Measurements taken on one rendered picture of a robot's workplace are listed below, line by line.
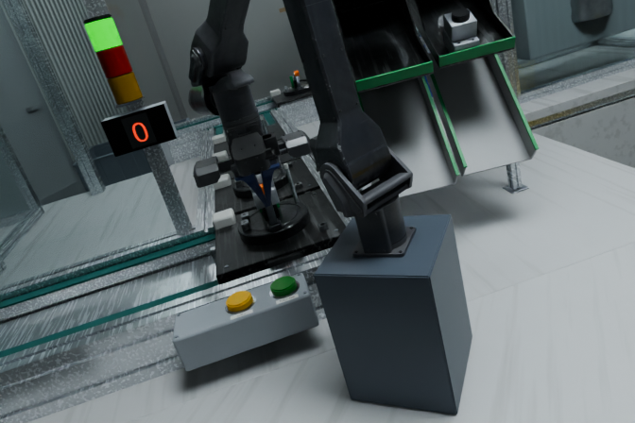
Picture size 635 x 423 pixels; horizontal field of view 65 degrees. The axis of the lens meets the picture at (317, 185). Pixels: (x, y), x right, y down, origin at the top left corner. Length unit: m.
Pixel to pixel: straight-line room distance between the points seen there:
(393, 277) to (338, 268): 0.07
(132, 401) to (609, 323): 0.70
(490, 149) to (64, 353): 0.79
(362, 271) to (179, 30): 5.00
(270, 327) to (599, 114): 1.35
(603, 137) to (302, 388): 1.38
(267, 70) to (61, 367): 4.31
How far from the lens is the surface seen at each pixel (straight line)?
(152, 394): 0.87
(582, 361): 0.74
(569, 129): 1.77
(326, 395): 0.73
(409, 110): 0.98
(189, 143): 2.11
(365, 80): 0.84
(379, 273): 0.56
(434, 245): 0.59
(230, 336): 0.77
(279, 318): 0.76
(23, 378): 0.94
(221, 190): 1.26
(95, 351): 0.88
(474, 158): 0.96
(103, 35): 0.99
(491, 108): 1.01
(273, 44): 4.90
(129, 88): 0.99
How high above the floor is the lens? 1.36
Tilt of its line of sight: 21 degrees down
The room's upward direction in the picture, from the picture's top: 15 degrees counter-clockwise
